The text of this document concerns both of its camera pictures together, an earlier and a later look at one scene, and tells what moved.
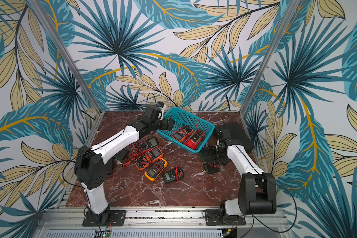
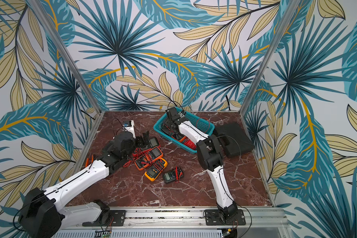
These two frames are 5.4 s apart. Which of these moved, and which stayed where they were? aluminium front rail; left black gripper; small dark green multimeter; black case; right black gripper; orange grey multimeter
Moved: right black gripper; left black gripper
Stayed: black case; small dark green multimeter; orange grey multimeter; aluminium front rail
